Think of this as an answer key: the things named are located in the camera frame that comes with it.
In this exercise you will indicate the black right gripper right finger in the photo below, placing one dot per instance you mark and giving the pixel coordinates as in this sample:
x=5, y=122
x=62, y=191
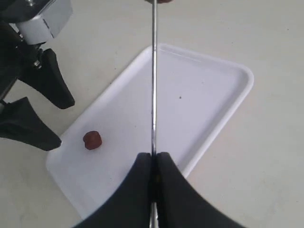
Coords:
x=179, y=205

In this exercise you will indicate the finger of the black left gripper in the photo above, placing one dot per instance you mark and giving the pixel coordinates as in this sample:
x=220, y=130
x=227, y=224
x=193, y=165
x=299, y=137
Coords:
x=19, y=122

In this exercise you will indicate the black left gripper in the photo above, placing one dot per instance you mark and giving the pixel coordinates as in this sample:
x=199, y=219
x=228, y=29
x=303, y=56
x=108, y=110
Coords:
x=26, y=62

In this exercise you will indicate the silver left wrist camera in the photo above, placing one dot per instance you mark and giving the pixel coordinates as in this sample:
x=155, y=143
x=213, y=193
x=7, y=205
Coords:
x=38, y=21

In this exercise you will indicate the red ball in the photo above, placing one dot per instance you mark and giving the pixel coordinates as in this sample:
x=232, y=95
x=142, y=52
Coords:
x=92, y=140

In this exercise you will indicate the thin metal skewer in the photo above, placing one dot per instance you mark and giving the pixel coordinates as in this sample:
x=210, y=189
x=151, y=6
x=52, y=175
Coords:
x=154, y=84

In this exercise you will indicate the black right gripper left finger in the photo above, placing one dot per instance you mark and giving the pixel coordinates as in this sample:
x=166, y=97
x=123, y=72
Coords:
x=129, y=206

